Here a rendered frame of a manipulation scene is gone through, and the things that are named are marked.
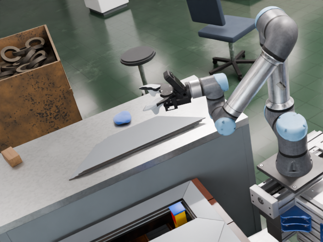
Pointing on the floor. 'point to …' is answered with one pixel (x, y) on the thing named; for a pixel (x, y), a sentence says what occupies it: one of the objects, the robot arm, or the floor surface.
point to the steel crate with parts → (32, 89)
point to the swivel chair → (221, 30)
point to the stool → (138, 60)
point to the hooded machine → (105, 6)
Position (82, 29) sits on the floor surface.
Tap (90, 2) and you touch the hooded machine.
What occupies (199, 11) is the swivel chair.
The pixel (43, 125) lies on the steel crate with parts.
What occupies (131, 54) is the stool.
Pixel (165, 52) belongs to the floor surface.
